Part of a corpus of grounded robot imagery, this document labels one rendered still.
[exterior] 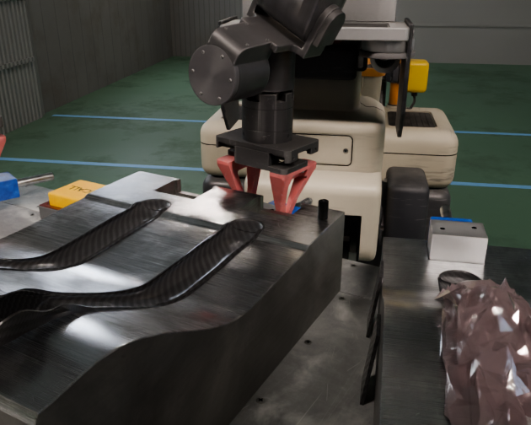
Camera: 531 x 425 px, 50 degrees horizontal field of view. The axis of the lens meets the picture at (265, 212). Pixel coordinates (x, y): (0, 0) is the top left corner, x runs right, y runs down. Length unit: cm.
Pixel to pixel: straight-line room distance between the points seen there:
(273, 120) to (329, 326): 22
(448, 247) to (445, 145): 65
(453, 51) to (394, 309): 754
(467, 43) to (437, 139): 673
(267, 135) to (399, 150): 61
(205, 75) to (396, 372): 33
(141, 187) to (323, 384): 30
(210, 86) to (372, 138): 42
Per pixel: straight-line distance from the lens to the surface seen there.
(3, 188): 87
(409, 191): 107
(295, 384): 49
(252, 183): 70
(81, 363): 30
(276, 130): 62
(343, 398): 48
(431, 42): 786
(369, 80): 121
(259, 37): 57
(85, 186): 82
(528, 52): 809
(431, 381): 36
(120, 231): 56
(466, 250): 57
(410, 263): 56
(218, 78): 55
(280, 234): 52
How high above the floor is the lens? 111
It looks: 23 degrees down
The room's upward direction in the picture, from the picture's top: straight up
